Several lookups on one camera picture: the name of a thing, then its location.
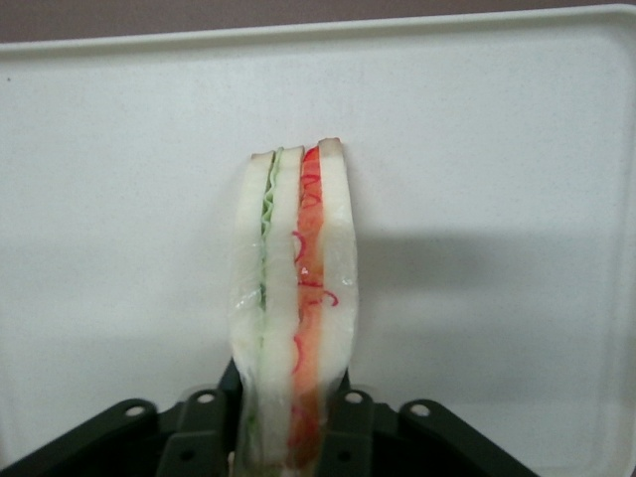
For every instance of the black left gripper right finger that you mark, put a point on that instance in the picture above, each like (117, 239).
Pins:
(358, 427)

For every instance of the triangle sandwich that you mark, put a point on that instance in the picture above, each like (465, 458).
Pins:
(278, 298)

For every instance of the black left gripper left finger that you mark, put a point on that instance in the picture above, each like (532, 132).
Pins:
(199, 427)

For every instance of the cream plastic tray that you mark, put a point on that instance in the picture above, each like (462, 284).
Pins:
(447, 149)

